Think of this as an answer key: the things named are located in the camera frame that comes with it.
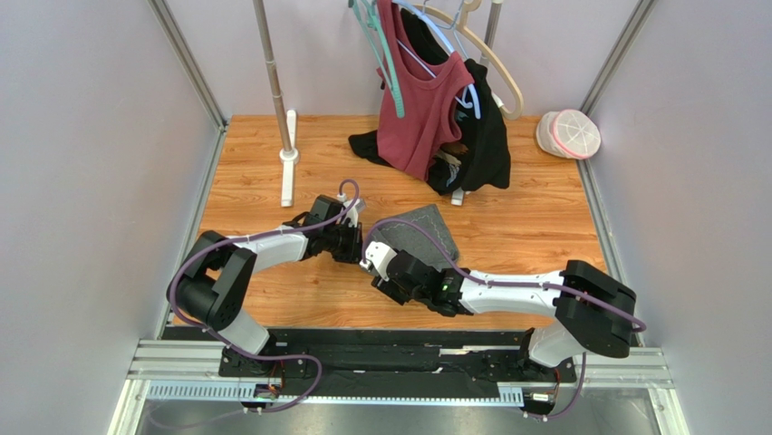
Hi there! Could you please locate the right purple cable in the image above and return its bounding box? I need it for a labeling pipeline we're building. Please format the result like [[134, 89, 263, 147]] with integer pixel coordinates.
[[360, 217, 648, 334]]

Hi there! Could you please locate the grey rack pole right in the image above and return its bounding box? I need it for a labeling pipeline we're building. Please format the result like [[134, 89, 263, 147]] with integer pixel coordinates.
[[484, 0, 504, 48]]

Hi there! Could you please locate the grey cloth napkin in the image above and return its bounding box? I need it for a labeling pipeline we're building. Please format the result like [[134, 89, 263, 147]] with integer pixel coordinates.
[[372, 204, 459, 269]]

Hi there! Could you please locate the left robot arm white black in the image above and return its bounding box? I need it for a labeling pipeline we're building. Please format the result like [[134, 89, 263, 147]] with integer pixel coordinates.
[[167, 195, 365, 355]]

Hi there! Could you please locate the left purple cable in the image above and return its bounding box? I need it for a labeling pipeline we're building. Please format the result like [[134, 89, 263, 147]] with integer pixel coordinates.
[[167, 179, 362, 363]]

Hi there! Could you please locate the beige wooden hanger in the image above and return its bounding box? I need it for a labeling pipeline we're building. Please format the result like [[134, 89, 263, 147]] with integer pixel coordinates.
[[420, 0, 524, 121]]

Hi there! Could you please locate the white rack foot right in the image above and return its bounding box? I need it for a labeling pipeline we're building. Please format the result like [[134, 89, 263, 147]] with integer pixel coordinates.
[[450, 188, 471, 207]]

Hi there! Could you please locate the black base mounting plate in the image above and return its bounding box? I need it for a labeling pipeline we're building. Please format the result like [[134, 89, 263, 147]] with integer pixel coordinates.
[[218, 328, 578, 399]]

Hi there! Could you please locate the maroon tank top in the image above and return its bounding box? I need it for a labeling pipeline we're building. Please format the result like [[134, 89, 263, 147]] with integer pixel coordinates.
[[377, 1, 474, 180]]

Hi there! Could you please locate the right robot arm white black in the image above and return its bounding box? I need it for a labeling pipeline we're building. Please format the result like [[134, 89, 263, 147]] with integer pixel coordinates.
[[360, 242, 644, 368]]

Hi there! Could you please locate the teal plastic hanger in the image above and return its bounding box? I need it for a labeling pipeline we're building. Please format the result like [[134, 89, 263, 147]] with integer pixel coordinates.
[[347, 0, 405, 119]]

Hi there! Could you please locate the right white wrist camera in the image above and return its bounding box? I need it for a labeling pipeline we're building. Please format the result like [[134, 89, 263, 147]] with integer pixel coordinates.
[[359, 241, 397, 281]]

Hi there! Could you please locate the grey rack pole left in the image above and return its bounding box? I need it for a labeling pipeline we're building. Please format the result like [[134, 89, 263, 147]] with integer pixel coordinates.
[[252, 0, 286, 134]]

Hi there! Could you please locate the white rack base foot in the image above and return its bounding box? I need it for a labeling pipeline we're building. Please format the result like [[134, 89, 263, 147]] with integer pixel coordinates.
[[279, 110, 300, 208]]

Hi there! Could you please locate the black t-shirt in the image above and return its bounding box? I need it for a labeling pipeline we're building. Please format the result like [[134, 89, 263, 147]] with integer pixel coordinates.
[[347, 6, 513, 196]]

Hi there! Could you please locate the purple cable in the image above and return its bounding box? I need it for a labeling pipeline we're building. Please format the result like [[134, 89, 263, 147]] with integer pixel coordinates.
[[360, 217, 648, 334], [167, 179, 362, 363]]

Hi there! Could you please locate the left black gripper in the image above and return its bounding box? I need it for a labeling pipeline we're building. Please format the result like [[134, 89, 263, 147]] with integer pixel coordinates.
[[323, 221, 366, 265]]

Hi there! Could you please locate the grey rack pole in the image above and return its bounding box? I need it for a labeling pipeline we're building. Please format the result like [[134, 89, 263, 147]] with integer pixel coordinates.
[[252, 0, 286, 134], [484, 0, 504, 48]]

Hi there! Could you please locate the light blue plastic hanger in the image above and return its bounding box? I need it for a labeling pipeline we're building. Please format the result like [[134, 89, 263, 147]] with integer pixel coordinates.
[[400, 8, 482, 120]]

